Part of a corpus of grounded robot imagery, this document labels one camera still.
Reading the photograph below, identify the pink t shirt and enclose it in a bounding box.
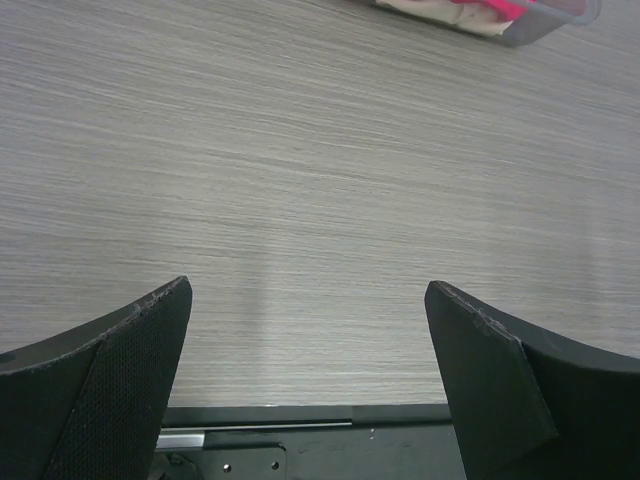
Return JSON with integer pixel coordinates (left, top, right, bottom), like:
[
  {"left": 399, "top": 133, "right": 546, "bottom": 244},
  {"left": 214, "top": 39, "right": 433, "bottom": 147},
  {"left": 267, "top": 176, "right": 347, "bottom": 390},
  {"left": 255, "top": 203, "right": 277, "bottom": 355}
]
[{"left": 453, "top": 0, "right": 529, "bottom": 21}]

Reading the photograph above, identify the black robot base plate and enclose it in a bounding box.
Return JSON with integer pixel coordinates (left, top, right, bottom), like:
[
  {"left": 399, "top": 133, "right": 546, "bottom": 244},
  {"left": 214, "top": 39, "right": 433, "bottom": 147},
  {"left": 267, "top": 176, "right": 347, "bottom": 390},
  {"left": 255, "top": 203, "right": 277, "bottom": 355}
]
[{"left": 149, "top": 404, "right": 465, "bottom": 480}]

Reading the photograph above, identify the clear plastic storage bin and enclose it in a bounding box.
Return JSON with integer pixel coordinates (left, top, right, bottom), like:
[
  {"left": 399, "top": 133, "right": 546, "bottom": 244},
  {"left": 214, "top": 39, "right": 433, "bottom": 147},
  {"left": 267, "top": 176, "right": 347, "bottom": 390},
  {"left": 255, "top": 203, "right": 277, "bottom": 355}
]
[{"left": 372, "top": 0, "right": 602, "bottom": 47}]

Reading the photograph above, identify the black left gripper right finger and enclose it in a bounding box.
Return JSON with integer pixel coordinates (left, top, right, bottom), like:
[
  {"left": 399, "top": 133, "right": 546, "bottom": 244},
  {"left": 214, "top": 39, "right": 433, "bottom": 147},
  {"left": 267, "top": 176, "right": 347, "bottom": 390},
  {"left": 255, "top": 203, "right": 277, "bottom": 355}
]
[{"left": 424, "top": 281, "right": 639, "bottom": 479}]

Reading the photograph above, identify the white shirt in bin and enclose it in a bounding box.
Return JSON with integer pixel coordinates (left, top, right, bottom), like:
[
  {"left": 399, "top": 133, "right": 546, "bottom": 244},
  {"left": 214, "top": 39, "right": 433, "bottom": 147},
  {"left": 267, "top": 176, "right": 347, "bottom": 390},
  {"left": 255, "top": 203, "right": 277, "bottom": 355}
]
[{"left": 374, "top": 1, "right": 513, "bottom": 37}]

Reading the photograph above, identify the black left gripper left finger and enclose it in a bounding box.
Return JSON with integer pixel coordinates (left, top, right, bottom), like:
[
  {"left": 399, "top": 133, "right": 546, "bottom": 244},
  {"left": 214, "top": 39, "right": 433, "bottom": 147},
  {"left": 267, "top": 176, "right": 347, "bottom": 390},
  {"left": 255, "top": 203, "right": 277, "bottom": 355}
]
[{"left": 1, "top": 276, "right": 192, "bottom": 479}]

